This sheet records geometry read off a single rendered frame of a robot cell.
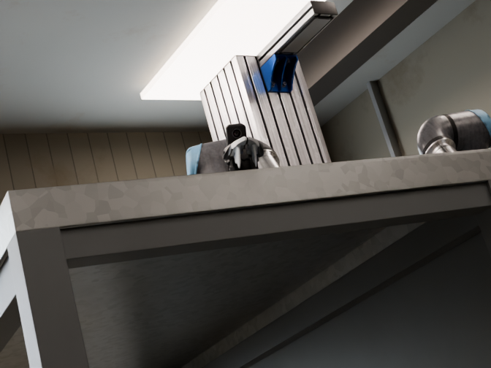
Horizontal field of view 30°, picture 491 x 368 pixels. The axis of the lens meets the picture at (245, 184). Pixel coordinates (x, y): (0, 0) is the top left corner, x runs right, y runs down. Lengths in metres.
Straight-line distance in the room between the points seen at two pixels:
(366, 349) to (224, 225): 0.56
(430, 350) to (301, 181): 0.42
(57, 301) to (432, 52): 5.44
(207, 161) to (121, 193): 1.62
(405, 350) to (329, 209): 0.42
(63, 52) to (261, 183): 4.16
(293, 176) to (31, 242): 0.29
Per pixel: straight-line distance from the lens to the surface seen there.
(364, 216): 1.00
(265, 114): 2.84
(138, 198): 0.89
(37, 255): 0.84
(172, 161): 6.21
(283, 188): 0.96
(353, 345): 1.45
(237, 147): 1.98
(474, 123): 2.69
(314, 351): 1.55
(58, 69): 5.22
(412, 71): 6.28
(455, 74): 6.00
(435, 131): 2.62
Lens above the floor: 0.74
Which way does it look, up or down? 19 degrees up
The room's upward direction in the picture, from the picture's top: 16 degrees counter-clockwise
